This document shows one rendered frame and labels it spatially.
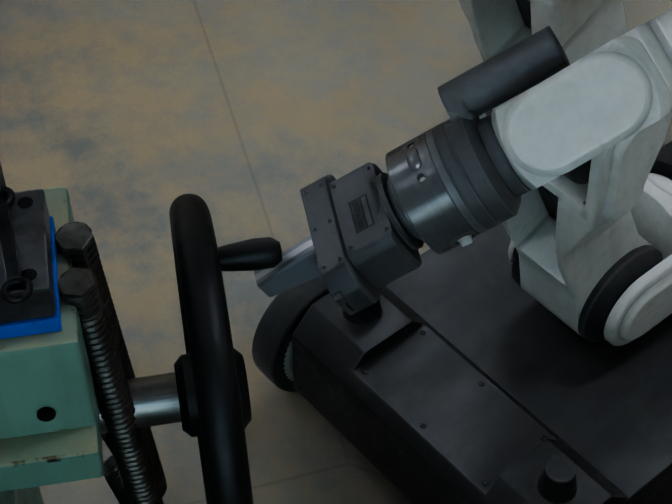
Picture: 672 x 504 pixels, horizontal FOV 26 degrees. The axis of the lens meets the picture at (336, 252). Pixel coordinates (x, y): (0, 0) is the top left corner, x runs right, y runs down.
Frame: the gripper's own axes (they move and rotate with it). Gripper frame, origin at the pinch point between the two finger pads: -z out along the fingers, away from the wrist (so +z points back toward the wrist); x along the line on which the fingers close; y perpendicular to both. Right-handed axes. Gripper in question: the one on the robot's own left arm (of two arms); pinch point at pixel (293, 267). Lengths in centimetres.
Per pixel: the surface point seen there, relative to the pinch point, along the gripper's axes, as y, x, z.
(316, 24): -85, 126, -21
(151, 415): 7.6, -13.0, -10.0
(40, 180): -59, 96, -65
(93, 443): 14.4, -18.4, -10.5
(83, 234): 22.3, -9.0, -4.4
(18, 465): 16.8, -19.1, -14.9
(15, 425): 18.1, -17.1, -13.9
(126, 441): 7.0, -13.5, -12.7
